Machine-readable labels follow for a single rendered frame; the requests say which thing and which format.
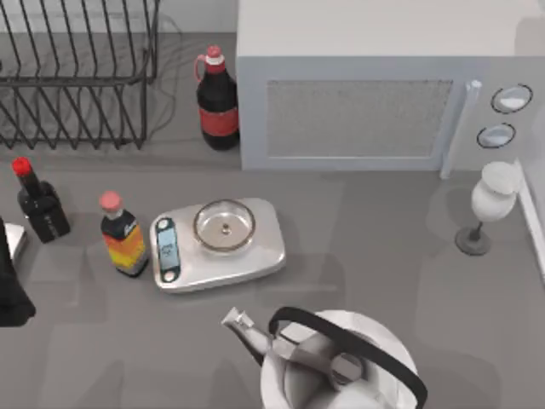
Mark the white kettle with black handle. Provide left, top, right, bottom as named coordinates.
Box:
left=221, top=305, right=428, bottom=409

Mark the round microwave knob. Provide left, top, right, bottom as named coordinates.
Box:
left=490, top=84, right=534, bottom=114
left=476, top=122, right=517, bottom=149

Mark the black wire dish rack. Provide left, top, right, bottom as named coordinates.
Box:
left=0, top=0, right=162, bottom=151

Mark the orange yellow label sauce bottle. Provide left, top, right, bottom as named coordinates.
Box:
left=98, top=190, right=150, bottom=279

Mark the white goblet with grey base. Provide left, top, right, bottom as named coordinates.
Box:
left=454, top=161, right=523, bottom=256

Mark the dark bottle with red label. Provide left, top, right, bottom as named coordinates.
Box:
left=194, top=44, right=241, bottom=152

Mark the silver kitchen scale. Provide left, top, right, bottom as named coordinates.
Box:
left=149, top=197, right=287, bottom=295

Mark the microwave door handle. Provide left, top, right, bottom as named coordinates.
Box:
left=439, top=78, right=483, bottom=180

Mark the black square bottle red cap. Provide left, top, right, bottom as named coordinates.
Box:
left=11, top=156, right=72, bottom=245

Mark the pale microwave oven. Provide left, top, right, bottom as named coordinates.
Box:
left=235, top=0, right=545, bottom=173

